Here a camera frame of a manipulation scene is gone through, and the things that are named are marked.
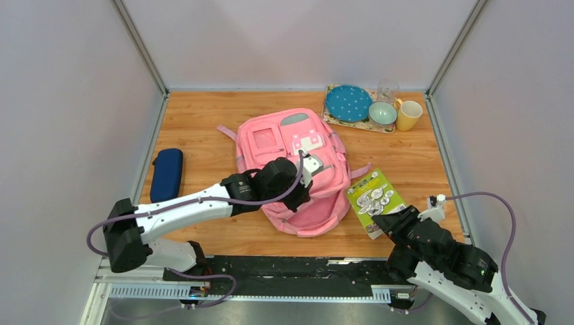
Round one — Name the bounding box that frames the yellow mug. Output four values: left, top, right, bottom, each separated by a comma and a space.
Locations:
394, 99, 423, 131

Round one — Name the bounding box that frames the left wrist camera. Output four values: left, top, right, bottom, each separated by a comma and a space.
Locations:
296, 149, 324, 185

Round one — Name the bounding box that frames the patterned serving tray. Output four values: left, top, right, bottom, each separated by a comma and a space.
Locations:
320, 84, 395, 133

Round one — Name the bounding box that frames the light green bowl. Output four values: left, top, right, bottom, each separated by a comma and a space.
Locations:
368, 102, 397, 126

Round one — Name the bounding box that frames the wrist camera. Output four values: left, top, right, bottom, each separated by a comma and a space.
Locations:
296, 149, 324, 185
418, 194, 446, 223

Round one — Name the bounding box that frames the pink student backpack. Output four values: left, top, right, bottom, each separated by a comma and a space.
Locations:
217, 108, 371, 238

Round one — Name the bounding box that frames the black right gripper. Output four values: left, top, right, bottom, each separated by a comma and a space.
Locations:
371, 205, 440, 271

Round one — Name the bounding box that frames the blue polka dot plate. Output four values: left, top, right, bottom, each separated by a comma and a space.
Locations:
324, 85, 373, 123

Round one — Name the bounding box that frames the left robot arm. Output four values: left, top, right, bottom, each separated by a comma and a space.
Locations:
101, 156, 321, 281

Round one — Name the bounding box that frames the blue zippered pencil case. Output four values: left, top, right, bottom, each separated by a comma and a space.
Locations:
150, 148, 183, 203

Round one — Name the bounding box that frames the green comic book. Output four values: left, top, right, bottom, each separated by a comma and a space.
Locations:
346, 168, 407, 240

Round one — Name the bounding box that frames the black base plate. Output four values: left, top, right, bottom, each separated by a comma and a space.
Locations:
191, 255, 416, 300

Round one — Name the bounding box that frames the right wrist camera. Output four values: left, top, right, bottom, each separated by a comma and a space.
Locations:
418, 194, 446, 223

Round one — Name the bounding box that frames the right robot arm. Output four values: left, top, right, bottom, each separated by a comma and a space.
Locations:
372, 206, 546, 324

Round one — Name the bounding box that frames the clear drinking glass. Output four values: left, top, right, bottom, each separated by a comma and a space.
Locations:
376, 79, 399, 104

